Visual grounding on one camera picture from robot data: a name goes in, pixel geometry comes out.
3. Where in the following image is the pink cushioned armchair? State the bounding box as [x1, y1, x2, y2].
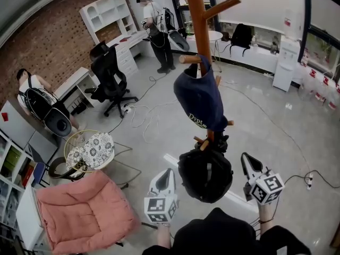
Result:
[36, 170, 157, 254]

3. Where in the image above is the person's black top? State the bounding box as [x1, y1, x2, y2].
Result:
[142, 207, 311, 255]

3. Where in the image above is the gold wire chair floral cushion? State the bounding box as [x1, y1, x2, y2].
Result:
[63, 129, 143, 190]

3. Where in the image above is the dark round stool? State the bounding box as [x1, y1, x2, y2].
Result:
[47, 157, 88, 182]

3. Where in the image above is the row of clear water jugs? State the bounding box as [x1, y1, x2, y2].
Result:
[299, 54, 340, 111]

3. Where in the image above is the black power cable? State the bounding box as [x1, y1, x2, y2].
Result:
[284, 168, 340, 190]

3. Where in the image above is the person's right forearm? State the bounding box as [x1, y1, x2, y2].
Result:
[258, 199, 279, 236]

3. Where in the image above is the white roller blind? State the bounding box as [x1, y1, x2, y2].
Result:
[212, 0, 306, 39]

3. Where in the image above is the white tall cabinet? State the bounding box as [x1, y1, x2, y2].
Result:
[0, 99, 60, 164]

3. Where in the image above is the person's left forearm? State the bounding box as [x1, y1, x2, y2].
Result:
[156, 222, 172, 249]

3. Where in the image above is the white water dispenser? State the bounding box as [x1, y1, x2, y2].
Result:
[272, 8, 302, 92]

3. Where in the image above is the brown wooden coat rack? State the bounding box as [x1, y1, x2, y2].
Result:
[178, 0, 242, 151]

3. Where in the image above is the white cable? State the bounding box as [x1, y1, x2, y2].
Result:
[127, 104, 181, 143]

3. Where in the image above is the white desk with hutch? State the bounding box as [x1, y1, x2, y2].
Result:
[79, 0, 154, 78]

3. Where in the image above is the white low table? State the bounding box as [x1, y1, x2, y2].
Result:
[15, 186, 47, 251]

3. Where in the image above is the round white side table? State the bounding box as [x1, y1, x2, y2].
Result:
[208, 30, 224, 73]

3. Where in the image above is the black bag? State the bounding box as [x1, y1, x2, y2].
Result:
[228, 22, 254, 58]

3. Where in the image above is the white shelf unit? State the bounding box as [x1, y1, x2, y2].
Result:
[0, 130, 37, 239]

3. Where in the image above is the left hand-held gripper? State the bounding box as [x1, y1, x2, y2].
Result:
[143, 168, 178, 224]

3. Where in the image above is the navy blue cloth bag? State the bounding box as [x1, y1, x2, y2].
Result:
[173, 54, 229, 132]

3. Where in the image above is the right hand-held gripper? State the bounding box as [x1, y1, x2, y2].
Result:
[241, 152, 285, 206]

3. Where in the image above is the small black pouch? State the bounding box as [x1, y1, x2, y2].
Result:
[214, 131, 230, 154]

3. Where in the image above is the small white desk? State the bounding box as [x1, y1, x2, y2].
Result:
[53, 66, 100, 115]

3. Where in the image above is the black office chair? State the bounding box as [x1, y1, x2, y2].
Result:
[84, 40, 139, 119]

